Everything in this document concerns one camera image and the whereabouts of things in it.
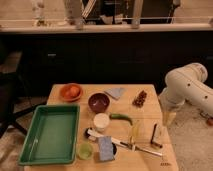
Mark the dark maroon bowl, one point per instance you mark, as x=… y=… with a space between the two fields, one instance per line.
x=98 y=102

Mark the yellow banana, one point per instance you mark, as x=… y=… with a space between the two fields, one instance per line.
x=134 y=133

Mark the light green cup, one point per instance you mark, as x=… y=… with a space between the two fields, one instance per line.
x=84 y=151

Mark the white cup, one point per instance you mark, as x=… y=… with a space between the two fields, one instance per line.
x=101 y=121

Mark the dark brown stand tool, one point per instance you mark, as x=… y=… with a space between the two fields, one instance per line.
x=156 y=139

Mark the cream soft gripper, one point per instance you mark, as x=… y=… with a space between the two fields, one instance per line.
x=169 y=112

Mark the green plastic tray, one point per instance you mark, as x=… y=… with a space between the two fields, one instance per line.
x=52 y=136

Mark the blue sponge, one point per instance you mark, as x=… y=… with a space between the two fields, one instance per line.
x=106 y=140

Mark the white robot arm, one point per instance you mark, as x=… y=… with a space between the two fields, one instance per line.
x=185 y=83

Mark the black office chair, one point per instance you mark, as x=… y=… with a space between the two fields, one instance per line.
x=9 y=79

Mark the dark red grape bunch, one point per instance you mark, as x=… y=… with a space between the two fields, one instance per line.
x=140 y=99

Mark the grey blue cloth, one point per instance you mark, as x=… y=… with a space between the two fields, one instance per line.
x=115 y=93

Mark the orange fruit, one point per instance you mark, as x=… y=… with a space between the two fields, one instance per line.
x=73 y=91

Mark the orange plate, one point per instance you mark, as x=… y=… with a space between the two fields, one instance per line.
x=64 y=92

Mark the green chili pepper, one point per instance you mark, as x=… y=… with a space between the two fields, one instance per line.
x=121 y=117

